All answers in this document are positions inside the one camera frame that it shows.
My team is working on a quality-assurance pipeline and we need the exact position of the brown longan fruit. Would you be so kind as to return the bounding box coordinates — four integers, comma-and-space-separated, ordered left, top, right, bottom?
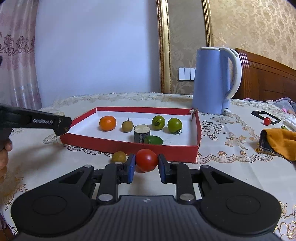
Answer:
121, 119, 134, 133
111, 151, 127, 163

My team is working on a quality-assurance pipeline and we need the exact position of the orange tangerine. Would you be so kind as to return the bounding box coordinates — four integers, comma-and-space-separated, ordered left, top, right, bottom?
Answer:
99, 115, 116, 132

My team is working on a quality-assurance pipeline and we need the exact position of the dark sugarcane piece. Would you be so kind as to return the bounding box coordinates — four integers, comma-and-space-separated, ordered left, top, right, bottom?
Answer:
133, 125, 151, 144

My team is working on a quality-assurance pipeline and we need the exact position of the green cucumber piece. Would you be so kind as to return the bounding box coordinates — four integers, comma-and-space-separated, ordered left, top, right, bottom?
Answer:
144, 136, 164, 145

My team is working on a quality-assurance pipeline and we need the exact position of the green tomato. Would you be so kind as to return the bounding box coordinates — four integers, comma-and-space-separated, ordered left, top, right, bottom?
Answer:
152, 115, 166, 131
168, 118, 183, 134

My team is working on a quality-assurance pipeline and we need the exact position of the person's left hand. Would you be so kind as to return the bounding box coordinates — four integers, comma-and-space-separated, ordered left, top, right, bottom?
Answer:
0, 139, 13, 178

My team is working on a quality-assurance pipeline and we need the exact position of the patterned pink curtain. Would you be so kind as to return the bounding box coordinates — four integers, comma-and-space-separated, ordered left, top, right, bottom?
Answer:
1, 1, 42, 109

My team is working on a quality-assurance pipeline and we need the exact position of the red shallow cardboard tray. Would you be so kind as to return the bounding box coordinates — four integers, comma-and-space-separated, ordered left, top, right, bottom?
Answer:
61, 106, 201, 163

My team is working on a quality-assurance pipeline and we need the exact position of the small red cherry tomato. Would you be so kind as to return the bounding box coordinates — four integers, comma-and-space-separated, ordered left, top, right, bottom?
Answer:
263, 118, 271, 126

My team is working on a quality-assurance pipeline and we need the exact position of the orange plaid cloth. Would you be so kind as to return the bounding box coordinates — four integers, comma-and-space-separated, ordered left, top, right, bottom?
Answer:
259, 128, 296, 161

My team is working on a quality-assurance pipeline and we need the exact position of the blue electric kettle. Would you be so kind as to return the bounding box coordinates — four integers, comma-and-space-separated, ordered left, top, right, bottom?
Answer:
192, 47, 242, 114

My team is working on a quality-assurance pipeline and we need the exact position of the wooden bed headboard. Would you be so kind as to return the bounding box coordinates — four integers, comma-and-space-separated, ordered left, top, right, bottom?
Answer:
234, 48, 296, 101

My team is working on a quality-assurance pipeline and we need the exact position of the grey bedding pile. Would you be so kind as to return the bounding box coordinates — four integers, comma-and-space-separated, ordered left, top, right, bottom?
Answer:
264, 97, 295, 114

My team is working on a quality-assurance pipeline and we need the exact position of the black rectangular frame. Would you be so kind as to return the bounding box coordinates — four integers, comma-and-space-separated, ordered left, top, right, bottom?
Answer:
251, 110, 281, 125

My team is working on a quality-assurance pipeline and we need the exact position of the white wall switch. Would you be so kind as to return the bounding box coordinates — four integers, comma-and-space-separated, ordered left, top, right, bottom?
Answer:
178, 68, 196, 81

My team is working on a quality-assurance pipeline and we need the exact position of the gold picture frame moulding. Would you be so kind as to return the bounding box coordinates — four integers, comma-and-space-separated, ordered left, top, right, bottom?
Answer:
156, 1, 214, 94

